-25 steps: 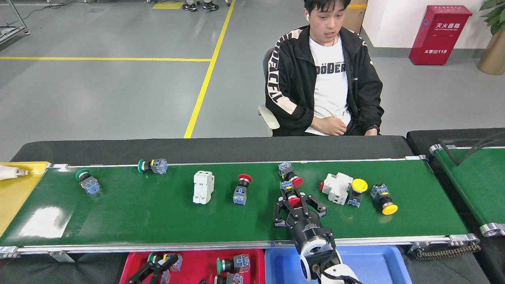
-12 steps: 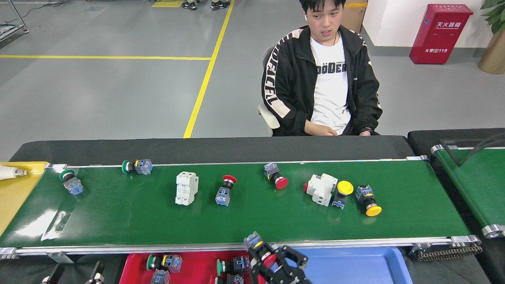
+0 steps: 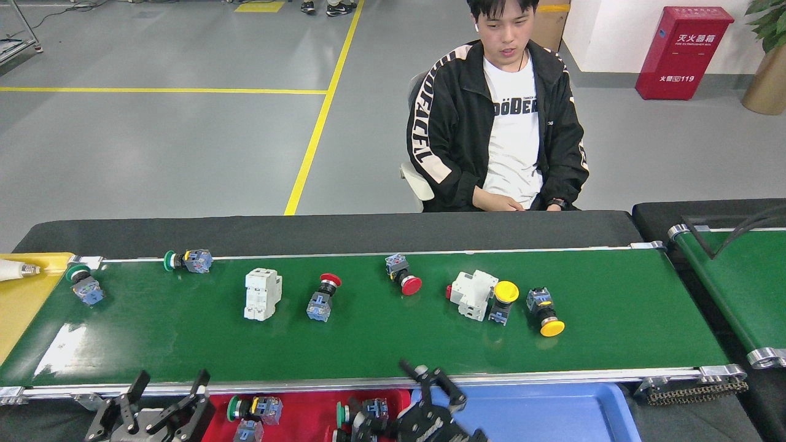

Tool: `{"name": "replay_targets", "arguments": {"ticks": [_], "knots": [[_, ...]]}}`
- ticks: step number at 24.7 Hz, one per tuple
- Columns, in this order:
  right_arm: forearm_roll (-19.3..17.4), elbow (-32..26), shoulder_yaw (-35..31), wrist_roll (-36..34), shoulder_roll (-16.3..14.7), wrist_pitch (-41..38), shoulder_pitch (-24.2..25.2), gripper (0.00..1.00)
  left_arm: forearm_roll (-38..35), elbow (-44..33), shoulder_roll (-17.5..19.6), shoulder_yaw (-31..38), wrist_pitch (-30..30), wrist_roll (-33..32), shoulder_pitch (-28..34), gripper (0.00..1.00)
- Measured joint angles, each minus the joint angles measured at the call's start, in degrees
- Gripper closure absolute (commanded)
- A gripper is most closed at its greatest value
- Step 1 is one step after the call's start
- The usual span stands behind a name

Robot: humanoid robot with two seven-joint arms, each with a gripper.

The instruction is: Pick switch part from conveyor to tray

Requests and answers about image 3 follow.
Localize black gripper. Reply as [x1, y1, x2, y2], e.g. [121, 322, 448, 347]
[349, 359, 489, 442]

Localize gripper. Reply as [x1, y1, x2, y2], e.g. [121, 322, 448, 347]
[85, 369, 216, 442]

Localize green push button switch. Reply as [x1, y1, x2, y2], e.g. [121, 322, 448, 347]
[65, 264, 106, 306]
[335, 397, 390, 425]
[163, 248, 214, 274]
[226, 395, 284, 426]

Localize white circuit breaker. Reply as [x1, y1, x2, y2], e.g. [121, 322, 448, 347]
[446, 269, 500, 322]
[243, 268, 284, 322]

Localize yellow push button switch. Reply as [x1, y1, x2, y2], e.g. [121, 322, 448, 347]
[488, 280, 520, 327]
[526, 287, 566, 338]

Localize long green conveyor belt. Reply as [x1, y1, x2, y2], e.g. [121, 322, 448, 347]
[0, 241, 749, 406]

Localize red plastic tray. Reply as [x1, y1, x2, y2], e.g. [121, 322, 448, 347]
[203, 390, 412, 442]

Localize blue plastic tray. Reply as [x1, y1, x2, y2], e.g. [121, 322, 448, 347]
[410, 382, 642, 442]

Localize yellow plastic tray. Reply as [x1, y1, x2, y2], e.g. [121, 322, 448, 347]
[0, 252, 74, 366]

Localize green feeder conveyor belt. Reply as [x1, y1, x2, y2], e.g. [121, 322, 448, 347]
[667, 222, 786, 370]

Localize person's right hand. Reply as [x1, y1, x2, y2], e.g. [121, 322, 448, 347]
[472, 187, 526, 212]

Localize white bulb with metal tip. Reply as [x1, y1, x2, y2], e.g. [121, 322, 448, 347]
[0, 258, 41, 283]

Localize grey office chair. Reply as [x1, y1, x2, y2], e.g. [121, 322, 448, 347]
[400, 71, 435, 212]

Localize person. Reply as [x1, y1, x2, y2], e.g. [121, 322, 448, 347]
[406, 0, 590, 212]

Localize metal rack on wheels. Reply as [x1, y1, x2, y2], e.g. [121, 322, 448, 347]
[0, 0, 44, 62]

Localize standing person's shoes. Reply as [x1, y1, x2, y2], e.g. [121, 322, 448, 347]
[300, 0, 358, 17]

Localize brown cardboard box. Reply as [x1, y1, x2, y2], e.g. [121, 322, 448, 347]
[531, 0, 572, 53]

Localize red fire extinguisher box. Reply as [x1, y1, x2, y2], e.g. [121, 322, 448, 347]
[635, 6, 735, 101]

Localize potted plant gold planter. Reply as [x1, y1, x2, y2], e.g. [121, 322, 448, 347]
[741, 0, 786, 116]

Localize black drive chain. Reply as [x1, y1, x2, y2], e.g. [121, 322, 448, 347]
[645, 379, 750, 406]

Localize black cable loop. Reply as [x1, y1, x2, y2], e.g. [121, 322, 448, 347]
[682, 206, 786, 258]

